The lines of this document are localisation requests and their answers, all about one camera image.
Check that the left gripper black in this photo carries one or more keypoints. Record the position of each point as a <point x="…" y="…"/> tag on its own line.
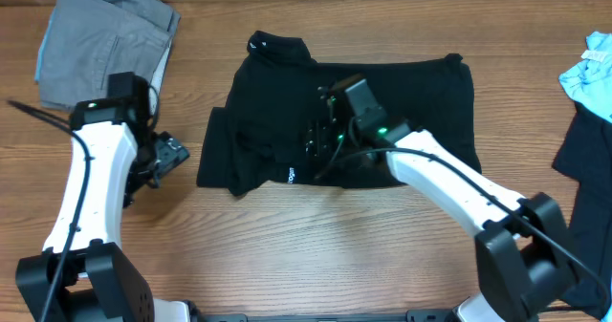
<point x="171" y="150"/>

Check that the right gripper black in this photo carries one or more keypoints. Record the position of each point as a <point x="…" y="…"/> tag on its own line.
<point x="316" y="138"/>

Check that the black Sydrogen t-shirt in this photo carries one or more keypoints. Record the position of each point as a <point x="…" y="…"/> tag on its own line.
<point x="275" y="103"/>

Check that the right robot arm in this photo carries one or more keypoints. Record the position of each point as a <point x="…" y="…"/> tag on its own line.
<point x="523" y="248"/>

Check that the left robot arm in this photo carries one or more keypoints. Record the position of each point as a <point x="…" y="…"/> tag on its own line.
<point x="82" y="273"/>

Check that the folded grey trousers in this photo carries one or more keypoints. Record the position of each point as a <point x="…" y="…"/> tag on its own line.
<point x="92" y="39"/>

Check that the folded light blue garment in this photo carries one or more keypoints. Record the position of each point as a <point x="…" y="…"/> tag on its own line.
<point x="40" y="55"/>

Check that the black garment at right edge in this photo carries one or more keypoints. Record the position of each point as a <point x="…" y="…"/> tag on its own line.
<point x="585" y="156"/>

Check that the light blue shirt right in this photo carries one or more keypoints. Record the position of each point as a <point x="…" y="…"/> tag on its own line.
<point x="589" y="81"/>

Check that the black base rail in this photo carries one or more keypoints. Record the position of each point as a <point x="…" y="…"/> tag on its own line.
<point x="435" y="315"/>

